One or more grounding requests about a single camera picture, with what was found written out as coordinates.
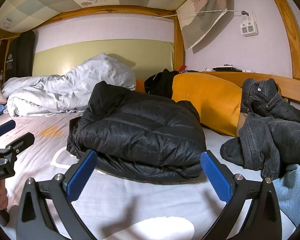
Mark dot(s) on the white wall socket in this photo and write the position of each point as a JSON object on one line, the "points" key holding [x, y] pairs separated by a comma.
{"points": [[248, 27]]}

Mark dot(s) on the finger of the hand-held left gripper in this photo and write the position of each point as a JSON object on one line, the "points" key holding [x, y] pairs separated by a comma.
{"points": [[22, 140], [5, 127]]}

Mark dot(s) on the small red box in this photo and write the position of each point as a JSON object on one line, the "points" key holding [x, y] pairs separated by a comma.
{"points": [[183, 68]]}

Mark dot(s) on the black hoodie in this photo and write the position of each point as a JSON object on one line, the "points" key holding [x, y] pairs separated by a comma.
{"points": [[160, 82]]}

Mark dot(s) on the light blue garment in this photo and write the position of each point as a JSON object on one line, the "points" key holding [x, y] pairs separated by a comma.
{"points": [[295, 192]]}

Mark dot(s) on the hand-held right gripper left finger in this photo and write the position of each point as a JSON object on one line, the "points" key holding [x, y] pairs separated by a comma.
{"points": [[81, 175]]}

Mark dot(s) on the black phone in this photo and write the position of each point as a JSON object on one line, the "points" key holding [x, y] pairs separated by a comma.
{"points": [[225, 69]]}

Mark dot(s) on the black hanging garment bag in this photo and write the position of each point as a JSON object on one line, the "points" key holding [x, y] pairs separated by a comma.
{"points": [[20, 55]]}

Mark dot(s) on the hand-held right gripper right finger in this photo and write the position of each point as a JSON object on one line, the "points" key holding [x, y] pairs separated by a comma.
{"points": [[215, 175]]}

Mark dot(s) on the dark grey jeans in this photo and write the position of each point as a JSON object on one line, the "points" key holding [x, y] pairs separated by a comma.
{"points": [[265, 135]]}

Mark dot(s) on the black puffer jacket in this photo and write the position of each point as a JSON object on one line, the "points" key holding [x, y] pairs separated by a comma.
{"points": [[140, 135]]}

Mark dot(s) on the long yellow pillow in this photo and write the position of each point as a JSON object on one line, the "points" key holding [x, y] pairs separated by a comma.
{"points": [[210, 100]]}

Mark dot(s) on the green headboard panel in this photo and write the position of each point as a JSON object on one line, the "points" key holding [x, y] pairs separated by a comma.
{"points": [[65, 55]]}

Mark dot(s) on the checked hanging curtain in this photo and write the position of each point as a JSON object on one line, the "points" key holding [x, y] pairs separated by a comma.
{"points": [[202, 17]]}

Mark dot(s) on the grey crumpled duvet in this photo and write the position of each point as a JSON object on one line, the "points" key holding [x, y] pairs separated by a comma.
{"points": [[65, 90]]}

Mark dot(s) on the wooden bunk bed frame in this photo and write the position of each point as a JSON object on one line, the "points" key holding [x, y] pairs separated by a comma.
{"points": [[292, 42]]}

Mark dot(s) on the person's left hand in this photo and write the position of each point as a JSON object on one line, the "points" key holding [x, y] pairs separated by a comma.
{"points": [[1, 195]]}

